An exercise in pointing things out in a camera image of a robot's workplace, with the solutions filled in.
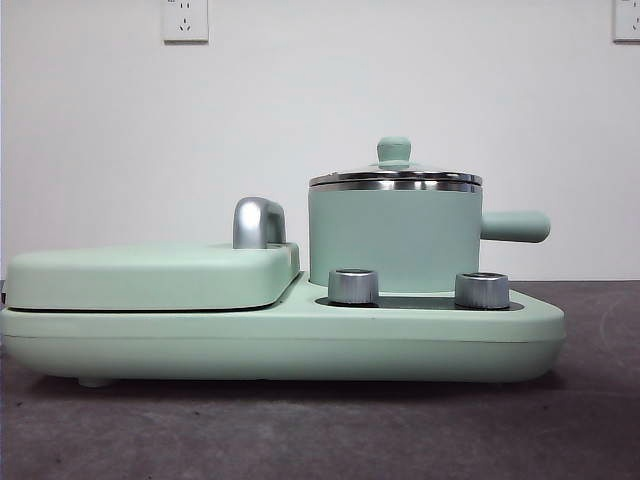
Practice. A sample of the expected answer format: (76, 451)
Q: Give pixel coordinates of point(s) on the glass lid with green knob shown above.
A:
(395, 149)

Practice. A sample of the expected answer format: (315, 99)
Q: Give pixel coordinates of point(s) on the silver control knob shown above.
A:
(352, 287)
(481, 291)

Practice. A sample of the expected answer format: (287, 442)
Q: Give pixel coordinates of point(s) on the mint green breakfast machine base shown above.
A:
(300, 345)

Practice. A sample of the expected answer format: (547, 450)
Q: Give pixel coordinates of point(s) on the black control panel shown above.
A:
(415, 301)

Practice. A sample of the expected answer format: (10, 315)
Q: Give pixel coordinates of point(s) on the mint green grill cover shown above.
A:
(150, 280)

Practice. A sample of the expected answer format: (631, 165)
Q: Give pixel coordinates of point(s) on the white wall socket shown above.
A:
(627, 22)
(185, 22)

